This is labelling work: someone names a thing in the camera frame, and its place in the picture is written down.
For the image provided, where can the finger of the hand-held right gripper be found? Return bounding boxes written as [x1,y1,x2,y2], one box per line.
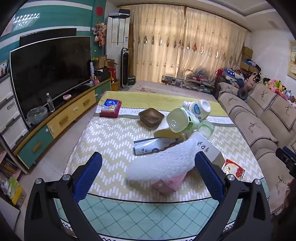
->
[275,146,296,173]

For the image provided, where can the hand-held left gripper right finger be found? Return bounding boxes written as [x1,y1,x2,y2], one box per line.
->
[194,152,272,241]

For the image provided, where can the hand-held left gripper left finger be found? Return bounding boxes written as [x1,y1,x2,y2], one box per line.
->
[24,152,103,241]

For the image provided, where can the white foam sheet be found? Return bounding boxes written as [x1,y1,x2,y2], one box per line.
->
[126,133,210,183]

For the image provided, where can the brown plastic tray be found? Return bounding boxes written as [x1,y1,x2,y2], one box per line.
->
[139,108,165,128]

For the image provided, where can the red snack packet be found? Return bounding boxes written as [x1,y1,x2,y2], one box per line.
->
[222,159,245,181]

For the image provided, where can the white cardboard box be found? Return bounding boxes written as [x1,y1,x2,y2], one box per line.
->
[188,131,226,172]

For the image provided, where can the pink box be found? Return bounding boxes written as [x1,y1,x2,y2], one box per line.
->
[150,173,186,195]

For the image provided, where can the pale green cup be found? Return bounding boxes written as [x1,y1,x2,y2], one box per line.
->
[196,120,214,139]

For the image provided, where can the beige sofa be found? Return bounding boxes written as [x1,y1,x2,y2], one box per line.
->
[216,81,296,216]

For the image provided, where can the cream paper container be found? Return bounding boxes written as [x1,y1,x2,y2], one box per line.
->
[154,119,185,139]

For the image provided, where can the green and white bowl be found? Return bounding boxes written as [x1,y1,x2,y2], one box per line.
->
[166,107,200,134]

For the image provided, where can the white tube with blue label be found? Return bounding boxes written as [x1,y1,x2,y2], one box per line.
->
[134,137,167,156]

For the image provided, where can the green and yellow TV stand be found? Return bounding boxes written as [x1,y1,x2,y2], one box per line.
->
[13,77,112,163]

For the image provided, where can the white bottle with blue label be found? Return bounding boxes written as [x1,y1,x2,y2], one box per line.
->
[182,100,211,121]

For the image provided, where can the pile of plush toys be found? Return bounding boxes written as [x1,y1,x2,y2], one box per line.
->
[243,70,296,103]

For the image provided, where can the blue and red tissue box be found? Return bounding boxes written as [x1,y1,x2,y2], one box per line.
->
[99,99,122,118]

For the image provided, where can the yellow and green packets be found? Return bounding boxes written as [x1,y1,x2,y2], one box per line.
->
[7,177,23,205]

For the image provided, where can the dark grey round cushion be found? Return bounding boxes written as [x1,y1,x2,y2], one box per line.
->
[237,88,249,100]

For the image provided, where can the glass ashtray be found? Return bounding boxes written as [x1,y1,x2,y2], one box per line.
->
[26,106,48,126]

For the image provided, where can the clear water bottle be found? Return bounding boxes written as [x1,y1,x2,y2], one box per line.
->
[46,93,55,113]

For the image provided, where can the glass coffee table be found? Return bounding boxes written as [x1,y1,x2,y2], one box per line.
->
[161,75,214,94]

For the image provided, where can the blue star-print bag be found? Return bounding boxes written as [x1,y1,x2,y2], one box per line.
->
[222,68,243,81]

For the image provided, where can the white drawer cabinet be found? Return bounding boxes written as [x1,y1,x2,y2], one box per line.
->
[0,74,30,150]

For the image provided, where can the floral floor mat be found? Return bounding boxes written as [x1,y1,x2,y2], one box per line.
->
[126,80,213,94]

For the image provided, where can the black and white tower fan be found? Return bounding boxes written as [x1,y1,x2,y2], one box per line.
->
[120,47,129,89]

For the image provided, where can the large curved television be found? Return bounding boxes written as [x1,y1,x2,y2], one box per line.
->
[10,36,92,121]

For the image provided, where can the open cardboard box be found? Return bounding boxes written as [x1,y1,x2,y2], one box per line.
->
[92,55,116,70]

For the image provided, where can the cream curtain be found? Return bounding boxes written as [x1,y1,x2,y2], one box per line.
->
[128,4,185,82]
[178,7,247,79]

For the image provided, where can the hanging flower decoration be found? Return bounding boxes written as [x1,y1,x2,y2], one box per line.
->
[92,20,107,47]

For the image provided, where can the white standing air conditioner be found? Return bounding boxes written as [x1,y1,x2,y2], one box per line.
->
[107,14,130,84]

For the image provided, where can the framed wall picture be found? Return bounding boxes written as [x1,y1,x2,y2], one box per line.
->
[288,40,296,80]

